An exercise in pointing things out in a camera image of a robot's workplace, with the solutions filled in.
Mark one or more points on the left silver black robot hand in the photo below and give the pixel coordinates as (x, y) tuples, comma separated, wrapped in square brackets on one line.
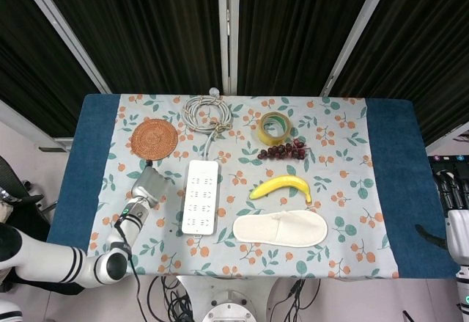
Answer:
[(152, 186)]

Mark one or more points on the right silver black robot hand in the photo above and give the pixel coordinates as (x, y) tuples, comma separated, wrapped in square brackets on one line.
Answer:
[(459, 234)]

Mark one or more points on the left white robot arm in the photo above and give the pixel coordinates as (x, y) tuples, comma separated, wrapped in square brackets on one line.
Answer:
[(47, 259)]

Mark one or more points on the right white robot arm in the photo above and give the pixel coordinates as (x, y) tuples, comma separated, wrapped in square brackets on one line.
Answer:
[(463, 285)]

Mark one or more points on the white power strip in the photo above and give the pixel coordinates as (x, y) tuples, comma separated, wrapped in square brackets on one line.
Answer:
[(199, 219)]

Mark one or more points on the round woven rattan coaster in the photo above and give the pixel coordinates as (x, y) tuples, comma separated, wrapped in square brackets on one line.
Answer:
[(155, 139)]

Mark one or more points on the black device with coloured lights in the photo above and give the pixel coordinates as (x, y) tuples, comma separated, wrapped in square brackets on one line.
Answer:
[(448, 164)]

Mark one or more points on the blue table cover cloth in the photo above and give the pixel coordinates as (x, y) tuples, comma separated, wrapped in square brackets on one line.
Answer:
[(88, 153)]

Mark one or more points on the white disposable slipper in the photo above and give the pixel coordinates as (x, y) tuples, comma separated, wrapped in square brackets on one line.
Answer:
[(264, 230)]

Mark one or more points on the yellow packing tape roll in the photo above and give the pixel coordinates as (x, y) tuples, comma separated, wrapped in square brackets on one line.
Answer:
[(262, 134)]

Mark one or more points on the yellow banana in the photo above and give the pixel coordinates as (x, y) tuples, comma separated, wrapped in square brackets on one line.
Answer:
[(282, 183)]

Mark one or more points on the dark red grape bunch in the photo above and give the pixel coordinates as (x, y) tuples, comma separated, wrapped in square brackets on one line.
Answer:
[(278, 151)]

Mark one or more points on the floral fruit print tablecloth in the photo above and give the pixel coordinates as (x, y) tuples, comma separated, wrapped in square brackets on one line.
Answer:
[(329, 197)]

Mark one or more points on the black office chair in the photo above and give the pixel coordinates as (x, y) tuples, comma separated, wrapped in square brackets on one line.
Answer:
[(14, 175)]

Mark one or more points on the black pleated curtain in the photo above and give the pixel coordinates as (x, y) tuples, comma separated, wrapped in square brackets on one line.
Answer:
[(29, 61), (300, 25), (146, 25), (421, 50)]

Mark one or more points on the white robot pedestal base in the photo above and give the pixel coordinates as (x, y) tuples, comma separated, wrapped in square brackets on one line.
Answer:
[(229, 307)]

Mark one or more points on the white metal frame post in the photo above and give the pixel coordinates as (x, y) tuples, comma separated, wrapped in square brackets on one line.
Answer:
[(359, 28), (227, 25), (62, 28)]

